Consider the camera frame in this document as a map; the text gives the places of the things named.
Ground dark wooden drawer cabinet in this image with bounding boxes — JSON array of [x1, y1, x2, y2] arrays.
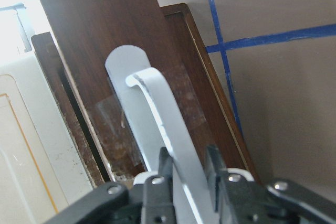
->
[[31, 4, 258, 186]]

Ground white metal drawer handle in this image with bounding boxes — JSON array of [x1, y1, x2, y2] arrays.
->
[[105, 45, 219, 223]]

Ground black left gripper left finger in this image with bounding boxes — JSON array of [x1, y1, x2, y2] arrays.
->
[[47, 147, 175, 223]]

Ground cream plastic storage box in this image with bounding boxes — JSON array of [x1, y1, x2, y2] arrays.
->
[[1, 54, 93, 223]]

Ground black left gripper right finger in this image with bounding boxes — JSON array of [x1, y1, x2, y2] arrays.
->
[[205, 145, 335, 223]]

